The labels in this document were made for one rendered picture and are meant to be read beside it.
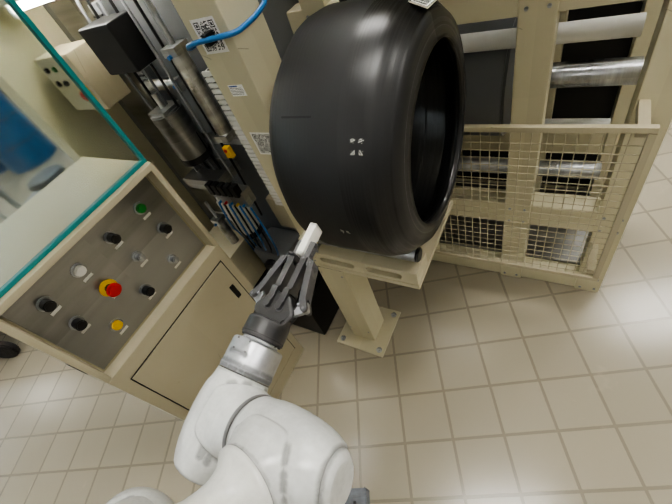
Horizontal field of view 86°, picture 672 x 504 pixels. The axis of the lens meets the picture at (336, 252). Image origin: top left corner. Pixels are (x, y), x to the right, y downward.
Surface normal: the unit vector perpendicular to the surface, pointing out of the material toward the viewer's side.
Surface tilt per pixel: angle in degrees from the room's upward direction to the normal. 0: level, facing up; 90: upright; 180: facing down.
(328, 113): 47
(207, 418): 14
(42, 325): 90
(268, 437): 27
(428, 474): 0
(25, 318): 90
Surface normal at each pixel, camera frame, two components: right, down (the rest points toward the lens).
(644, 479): -0.29, -0.62
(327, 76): -0.47, -0.11
